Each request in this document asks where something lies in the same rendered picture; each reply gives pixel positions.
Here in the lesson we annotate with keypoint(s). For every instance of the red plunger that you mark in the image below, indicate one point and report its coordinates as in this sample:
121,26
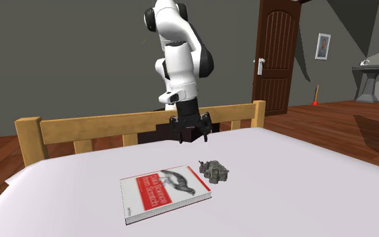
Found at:
315,102

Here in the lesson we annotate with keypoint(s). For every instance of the wooden bed with white sheet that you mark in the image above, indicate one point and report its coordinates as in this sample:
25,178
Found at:
274,183

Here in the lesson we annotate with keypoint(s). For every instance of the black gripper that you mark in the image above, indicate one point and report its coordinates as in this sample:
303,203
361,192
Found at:
188,113

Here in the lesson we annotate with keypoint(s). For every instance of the white and red book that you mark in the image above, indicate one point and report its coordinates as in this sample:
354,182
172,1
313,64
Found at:
149,197

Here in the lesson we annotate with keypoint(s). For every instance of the grey lumpy figure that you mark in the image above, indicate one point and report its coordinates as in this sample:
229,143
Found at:
214,172

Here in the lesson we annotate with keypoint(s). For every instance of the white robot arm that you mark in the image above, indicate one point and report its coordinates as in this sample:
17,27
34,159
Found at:
176,65

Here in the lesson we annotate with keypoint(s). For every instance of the brown wooden door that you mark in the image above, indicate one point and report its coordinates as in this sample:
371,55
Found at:
276,49

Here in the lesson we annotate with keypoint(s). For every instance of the framed wall picture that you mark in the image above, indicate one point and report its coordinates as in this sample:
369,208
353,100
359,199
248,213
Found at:
322,46

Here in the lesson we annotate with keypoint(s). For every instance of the grey pedestal sink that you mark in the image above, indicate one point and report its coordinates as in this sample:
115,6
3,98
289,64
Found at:
369,82

